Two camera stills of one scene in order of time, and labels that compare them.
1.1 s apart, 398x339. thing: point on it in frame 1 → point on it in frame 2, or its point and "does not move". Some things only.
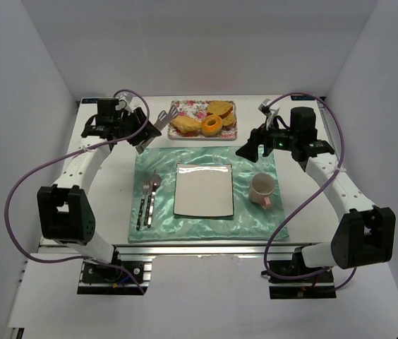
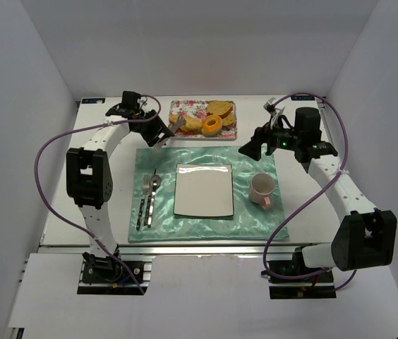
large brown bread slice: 221,108 does not move
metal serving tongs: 163,119 → 174,127
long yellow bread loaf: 186,124 does not move
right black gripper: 260,140 does not move
